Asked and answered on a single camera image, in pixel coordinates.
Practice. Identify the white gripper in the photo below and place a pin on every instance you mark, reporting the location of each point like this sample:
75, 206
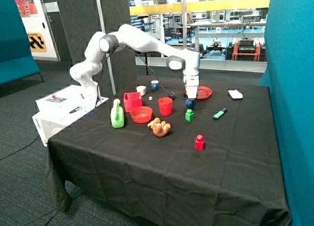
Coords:
191, 86

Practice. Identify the blue ball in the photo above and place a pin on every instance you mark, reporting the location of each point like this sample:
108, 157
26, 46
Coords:
190, 103

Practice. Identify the red plastic bowl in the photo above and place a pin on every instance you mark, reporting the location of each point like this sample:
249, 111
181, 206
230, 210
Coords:
141, 114

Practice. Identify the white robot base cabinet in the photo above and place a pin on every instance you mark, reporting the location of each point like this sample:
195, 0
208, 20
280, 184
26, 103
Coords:
54, 116

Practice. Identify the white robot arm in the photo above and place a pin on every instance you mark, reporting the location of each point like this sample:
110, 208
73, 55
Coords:
101, 44

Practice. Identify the small black ball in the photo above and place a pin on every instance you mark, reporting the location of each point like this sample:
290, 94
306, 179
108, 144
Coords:
172, 95

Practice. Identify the red square pot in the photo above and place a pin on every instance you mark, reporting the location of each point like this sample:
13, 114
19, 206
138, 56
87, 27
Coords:
132, 100

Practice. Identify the red plastic plate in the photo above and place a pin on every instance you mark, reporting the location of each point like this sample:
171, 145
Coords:
203, 93

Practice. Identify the red plastic cup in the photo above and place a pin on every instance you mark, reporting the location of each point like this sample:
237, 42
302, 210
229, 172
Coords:
165, 106

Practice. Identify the blue and white cup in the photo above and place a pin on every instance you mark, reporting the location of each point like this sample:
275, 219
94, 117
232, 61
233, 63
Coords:
155, 84

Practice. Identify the green toy block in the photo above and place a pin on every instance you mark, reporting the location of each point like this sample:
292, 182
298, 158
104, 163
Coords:
189, 115

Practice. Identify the green highlighter marker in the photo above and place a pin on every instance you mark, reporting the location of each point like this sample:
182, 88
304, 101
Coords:
220, 114

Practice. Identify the white folded cloth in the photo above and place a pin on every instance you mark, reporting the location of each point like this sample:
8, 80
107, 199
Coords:
235, 94

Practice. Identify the white small cup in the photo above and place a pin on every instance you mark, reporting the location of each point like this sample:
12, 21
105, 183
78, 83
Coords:
141, 89

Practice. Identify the brown teddy bear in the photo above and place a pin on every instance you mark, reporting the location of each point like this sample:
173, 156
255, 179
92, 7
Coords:
160, 128

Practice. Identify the red toy block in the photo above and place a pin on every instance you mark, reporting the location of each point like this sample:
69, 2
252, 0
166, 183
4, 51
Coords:
199, 142

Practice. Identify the black tablecloth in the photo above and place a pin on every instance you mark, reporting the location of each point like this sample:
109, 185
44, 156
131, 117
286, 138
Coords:
236, 180

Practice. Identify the black marker pen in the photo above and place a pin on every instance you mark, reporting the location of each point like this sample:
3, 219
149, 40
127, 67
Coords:
75, 110

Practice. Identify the yellow black warning sign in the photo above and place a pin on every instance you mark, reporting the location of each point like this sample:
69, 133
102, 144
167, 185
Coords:
37, 43

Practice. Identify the teal sofa bench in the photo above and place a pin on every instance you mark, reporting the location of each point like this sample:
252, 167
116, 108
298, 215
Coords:
16, 60

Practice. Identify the teal partition wall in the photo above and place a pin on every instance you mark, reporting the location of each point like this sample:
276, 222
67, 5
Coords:
289, 40

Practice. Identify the red wall poster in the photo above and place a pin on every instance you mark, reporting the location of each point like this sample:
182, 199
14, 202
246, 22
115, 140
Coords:
27, 8

